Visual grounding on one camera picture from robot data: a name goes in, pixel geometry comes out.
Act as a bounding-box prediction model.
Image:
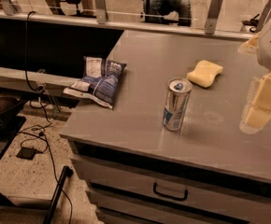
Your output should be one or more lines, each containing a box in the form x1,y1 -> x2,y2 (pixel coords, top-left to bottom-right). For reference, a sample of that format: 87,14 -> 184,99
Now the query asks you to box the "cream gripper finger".
239,71 -> 271,134
237,33 -> 261,55

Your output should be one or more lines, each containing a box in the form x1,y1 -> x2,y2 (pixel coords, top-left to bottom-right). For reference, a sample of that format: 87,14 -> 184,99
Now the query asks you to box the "blue chip bag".
64,56 -> 126,109

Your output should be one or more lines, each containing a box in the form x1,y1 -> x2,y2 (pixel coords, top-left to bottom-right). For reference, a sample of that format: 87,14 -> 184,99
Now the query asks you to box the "black object on right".
242,14 -> 259,33

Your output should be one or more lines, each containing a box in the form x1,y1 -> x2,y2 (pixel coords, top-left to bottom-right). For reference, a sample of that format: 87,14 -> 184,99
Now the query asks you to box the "yellow sponge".
187,60 -> 223,88

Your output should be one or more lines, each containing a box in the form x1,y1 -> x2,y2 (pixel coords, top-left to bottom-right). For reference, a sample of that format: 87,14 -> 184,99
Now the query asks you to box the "silver energy drink can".
163,77 -> 193,131

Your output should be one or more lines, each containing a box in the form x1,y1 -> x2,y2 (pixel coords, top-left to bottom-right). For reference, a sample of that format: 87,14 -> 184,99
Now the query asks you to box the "person in jeans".
143,0 -> 192,27

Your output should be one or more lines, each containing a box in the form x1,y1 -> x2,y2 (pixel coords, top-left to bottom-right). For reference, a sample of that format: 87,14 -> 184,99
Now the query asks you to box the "grey top drawer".
72,156 -> 271,224

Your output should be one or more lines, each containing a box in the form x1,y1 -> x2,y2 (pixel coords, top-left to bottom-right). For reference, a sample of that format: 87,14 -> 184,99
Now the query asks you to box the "grey drawer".
86,187 -> 255,224
72,156 -> 271,224

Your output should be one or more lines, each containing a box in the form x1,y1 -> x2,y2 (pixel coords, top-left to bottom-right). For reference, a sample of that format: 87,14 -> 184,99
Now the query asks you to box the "metal railing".
0,0 -> 271,38

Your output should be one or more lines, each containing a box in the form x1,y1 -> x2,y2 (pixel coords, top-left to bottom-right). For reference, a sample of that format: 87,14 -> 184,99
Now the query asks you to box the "grey lower drawer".
86,187 -> 255,224

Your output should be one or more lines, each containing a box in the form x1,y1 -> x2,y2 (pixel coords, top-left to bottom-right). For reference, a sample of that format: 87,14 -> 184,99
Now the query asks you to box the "black metal leg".
43,166 -> 73,224

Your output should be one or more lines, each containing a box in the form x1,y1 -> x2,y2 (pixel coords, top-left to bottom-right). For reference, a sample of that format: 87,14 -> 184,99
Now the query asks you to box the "black floor box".
16,147 -> 36,160

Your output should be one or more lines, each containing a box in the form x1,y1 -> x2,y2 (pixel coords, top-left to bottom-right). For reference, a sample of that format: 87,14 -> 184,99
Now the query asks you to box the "black drawer handle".
152,182 -> 188,202

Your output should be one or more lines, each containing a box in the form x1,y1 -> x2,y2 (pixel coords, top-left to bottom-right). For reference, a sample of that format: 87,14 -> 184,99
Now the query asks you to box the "black cable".
18,10 -> 74,224

